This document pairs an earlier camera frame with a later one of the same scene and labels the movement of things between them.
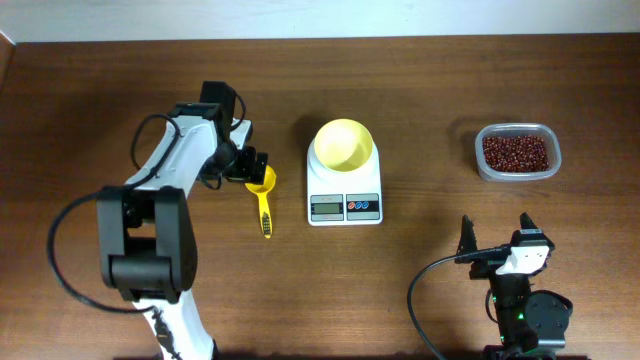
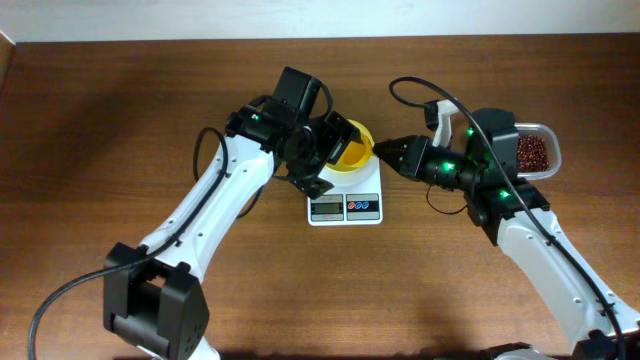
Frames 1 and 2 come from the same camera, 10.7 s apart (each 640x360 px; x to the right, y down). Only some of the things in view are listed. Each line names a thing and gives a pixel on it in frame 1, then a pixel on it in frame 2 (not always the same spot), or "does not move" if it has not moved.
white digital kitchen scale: (344, 198) does not move
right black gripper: (467, 241) -> (413, 158)
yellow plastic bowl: (343, 144) does not move
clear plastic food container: (518, 151) does not move
